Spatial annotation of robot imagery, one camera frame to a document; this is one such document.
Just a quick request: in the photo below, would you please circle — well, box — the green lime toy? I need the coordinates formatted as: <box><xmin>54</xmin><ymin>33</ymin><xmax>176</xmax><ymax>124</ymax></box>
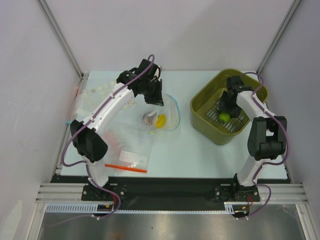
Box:
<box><xmin>218</xmin><ymin>112</ymin><xmax>231</xmax><ymax>123</ymax></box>

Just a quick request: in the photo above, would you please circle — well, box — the olive green plastic bin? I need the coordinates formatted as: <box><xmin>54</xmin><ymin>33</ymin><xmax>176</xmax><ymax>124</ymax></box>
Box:
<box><xmin>190</xmin><ymin>68</ymin><xmax>270</xmax><ymax>146</ymax></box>

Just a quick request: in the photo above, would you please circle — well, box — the clear bag blue zipper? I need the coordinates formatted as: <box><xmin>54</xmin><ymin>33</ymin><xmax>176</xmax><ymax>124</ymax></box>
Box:
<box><xmin>70</xmin><ymin>90</ymin><xmax>181</xmax><ymax>138</ymax></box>

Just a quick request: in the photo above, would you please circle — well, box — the red apple toy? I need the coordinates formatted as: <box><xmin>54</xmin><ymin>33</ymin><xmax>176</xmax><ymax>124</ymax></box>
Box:
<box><xmin>142</xmin><ymin>111</ymin><xmax>157</xmax><ymax>126</ymax></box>

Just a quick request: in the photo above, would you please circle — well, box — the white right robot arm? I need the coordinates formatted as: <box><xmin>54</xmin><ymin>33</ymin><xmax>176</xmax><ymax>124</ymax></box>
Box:
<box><xmin>218</xmin><ymin>75</ymin><xmax>290</xmax><ymax>201</ymax></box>

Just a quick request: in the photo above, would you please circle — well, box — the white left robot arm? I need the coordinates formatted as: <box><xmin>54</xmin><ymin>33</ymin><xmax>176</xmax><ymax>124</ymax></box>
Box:
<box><xmin>68</xmin><ymin>54</ymin><xmax>164</xmax><ymax>200</ymax></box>

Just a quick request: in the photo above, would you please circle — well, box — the clear bag with round dots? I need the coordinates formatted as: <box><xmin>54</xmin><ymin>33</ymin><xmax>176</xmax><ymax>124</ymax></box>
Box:
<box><xmin>70</xmin><ymin>71</ymin><xmax>143</xmax><ymax>123</ymax></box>

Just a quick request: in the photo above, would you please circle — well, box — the clear bag red zipper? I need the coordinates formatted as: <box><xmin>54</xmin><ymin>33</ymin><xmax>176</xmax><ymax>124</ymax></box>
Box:
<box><xmin>102</xmin><ymin>124</ymin><xmax>154</xmax><ymax>173</ymax></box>

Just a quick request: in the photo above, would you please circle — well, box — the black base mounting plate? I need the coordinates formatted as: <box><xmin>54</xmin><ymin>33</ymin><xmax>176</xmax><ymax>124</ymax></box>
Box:
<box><xmin>49</xmin><ymin>176</ymin><xmax>292</xmax><ymax>211</ymax></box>

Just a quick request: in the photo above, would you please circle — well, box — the white slotted cable duct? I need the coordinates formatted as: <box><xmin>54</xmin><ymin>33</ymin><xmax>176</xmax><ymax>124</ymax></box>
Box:
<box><xmin>45</xmin><ymin>202</ymin><xmax>249</xmax><ymax>215</ymax></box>

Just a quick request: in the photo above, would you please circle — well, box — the aluminium frame rail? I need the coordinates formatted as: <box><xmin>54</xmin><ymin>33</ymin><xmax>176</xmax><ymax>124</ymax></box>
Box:
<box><xmin>35</xmin><ymin>183</ymin><xmax>308</xmax><ymax>205</ymax></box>

